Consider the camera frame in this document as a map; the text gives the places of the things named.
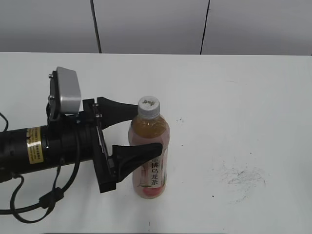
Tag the grey plastic bottle cap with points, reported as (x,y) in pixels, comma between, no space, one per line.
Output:
(148,107)

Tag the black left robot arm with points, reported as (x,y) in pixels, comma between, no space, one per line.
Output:
(74,138)

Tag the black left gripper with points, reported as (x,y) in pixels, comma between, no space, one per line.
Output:
(110,171)

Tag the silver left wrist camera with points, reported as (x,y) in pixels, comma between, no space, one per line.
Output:
(65,95)

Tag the peach oolong tea bottle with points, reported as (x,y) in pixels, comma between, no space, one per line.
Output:
(149,179)

